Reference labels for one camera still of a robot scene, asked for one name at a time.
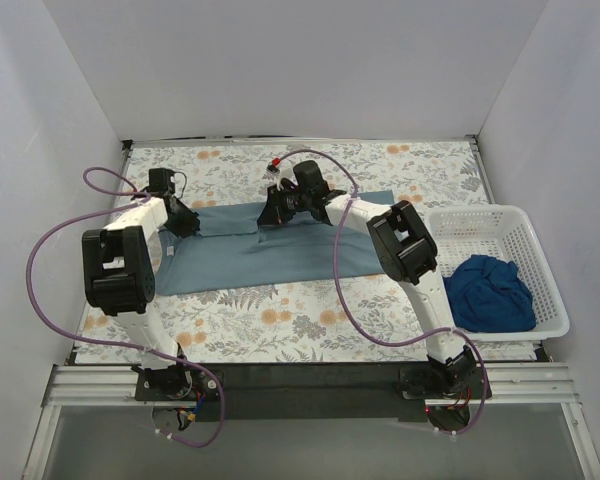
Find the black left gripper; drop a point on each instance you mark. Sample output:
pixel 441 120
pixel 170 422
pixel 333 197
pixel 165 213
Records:
pixel 184 221

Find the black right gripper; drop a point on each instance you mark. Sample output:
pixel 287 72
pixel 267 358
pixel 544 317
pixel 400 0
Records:
pixel 271 209

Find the light blue t shirt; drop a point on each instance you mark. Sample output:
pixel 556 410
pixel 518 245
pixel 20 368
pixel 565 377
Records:
pixel 231 251

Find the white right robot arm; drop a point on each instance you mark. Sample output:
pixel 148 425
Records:
pixel 407 254

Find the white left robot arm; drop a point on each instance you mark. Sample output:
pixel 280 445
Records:
pixel 120 281

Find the floral patterned table cloth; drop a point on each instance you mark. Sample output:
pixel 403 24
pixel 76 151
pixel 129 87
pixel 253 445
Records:
pixel 358 319

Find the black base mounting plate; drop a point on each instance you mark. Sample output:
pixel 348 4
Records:
pixel 286 391

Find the dark blue t shirt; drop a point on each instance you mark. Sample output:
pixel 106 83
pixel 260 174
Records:
pixel 486 296

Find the white plastic laundry basket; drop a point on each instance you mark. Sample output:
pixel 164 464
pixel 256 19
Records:
pixel 506 233

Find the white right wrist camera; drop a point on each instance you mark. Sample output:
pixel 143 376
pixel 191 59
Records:
pixel 276 172

